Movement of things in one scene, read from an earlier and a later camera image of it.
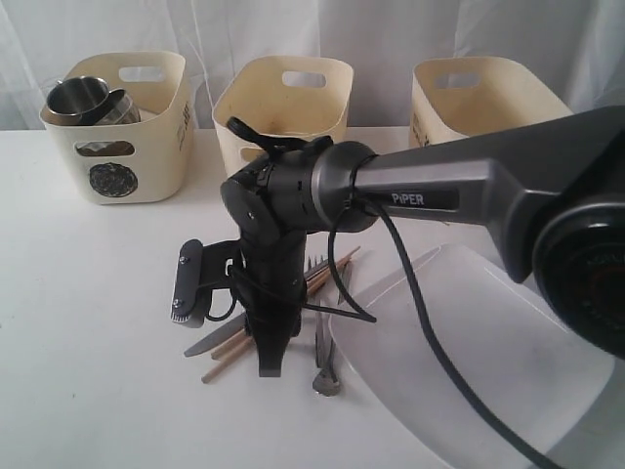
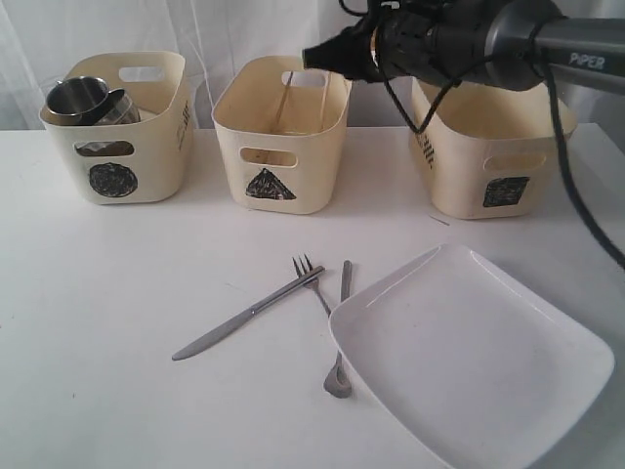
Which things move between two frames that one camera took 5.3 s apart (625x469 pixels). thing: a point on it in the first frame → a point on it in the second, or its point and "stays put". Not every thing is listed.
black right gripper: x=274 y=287 → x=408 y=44
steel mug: x=87 y=98 stays put
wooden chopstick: x=311 y=276 → x=284 y=98
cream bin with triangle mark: x=294 y=97 stays put
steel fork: x=326 y=379 → x=313 y=284
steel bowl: x=104 y=149 stays put
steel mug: x=124 y=112 stays put
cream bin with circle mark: x=132 y=162 stays put
